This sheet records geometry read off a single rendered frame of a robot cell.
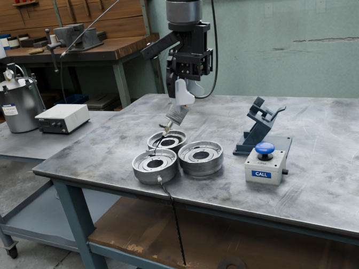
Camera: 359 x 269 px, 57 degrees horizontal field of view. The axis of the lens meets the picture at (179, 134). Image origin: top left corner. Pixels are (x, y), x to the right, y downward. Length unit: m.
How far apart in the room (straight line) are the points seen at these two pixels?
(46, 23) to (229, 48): 1.62
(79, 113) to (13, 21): 2.11
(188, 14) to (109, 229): 0.68
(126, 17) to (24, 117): 1.29
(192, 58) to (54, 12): 2.46
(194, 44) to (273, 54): 1.65
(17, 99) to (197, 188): 1.08
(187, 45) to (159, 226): 0.55
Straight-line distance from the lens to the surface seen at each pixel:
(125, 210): 1.13
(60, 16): 3.06
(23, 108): 1.62
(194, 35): 0.71
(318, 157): 0.81
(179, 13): 0.69
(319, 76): 2.33
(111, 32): 2.74
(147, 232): 1.02
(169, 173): 0.74
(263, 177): 0.70
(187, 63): 0.71
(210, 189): 0.71
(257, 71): 2.40
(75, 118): 1.50
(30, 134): 1.62
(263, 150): 0.69
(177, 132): 0.89
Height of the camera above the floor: 1.21
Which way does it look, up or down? 25 degrees down
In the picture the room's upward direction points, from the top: 9 degrees counter-clockwise
